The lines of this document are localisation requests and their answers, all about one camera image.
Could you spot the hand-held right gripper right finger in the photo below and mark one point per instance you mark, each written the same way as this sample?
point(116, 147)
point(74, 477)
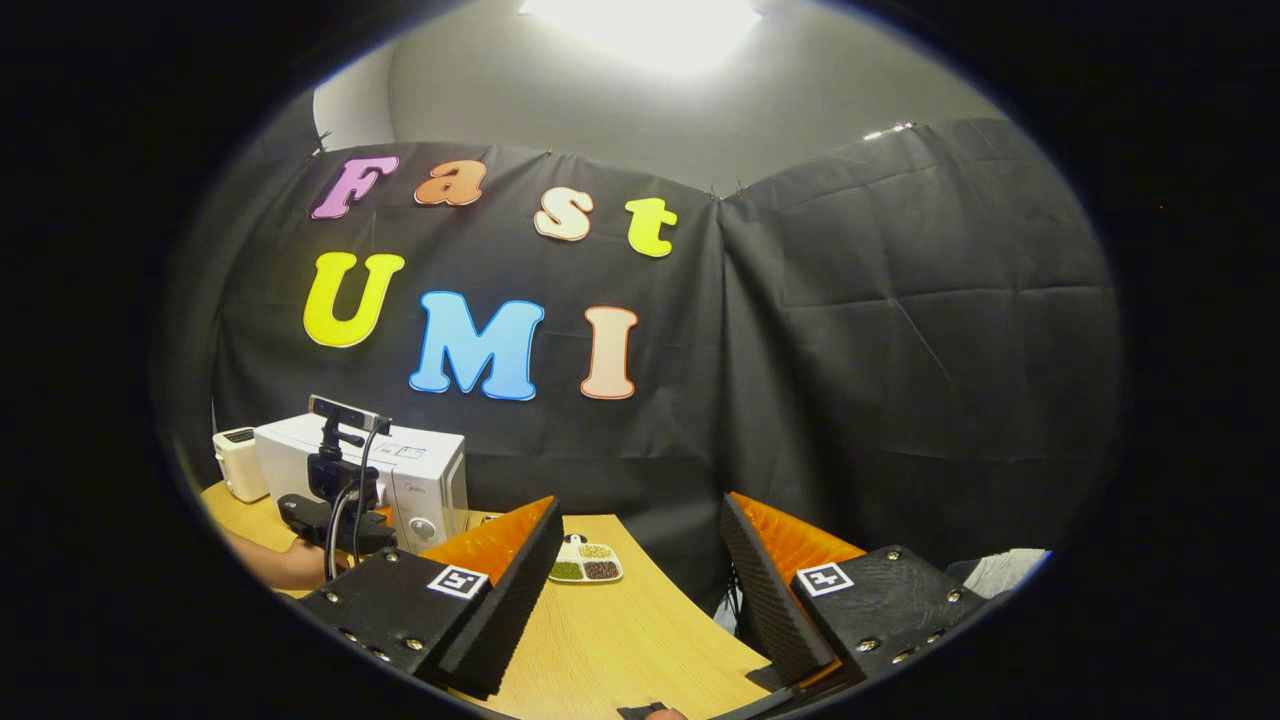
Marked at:
point(770, 600)

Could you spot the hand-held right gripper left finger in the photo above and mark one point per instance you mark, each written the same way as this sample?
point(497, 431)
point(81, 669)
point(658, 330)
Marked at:
point(505, 610)

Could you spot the white microwave oven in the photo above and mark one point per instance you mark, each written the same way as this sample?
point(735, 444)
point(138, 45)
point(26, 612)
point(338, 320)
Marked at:
point(420, 480)

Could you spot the white divided snack tray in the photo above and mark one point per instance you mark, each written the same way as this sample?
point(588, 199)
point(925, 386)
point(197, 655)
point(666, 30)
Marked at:
point(585, 565)

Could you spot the white toaster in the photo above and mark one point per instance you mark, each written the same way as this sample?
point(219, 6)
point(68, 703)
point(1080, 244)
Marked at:
point(240, 465)

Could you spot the white cloth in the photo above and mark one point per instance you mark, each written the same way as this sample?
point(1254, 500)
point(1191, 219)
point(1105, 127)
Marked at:
point(1010, 572)

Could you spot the black backdrop cloth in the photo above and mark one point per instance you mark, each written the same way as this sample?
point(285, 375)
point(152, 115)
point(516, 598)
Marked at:
point(850, 350)

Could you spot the small ceiling light panel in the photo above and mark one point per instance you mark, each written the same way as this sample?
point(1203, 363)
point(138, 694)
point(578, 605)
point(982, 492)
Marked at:
point(890, 130)

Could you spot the large ceiling light panel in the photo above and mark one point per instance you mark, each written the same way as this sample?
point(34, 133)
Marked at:
point(640, 30)

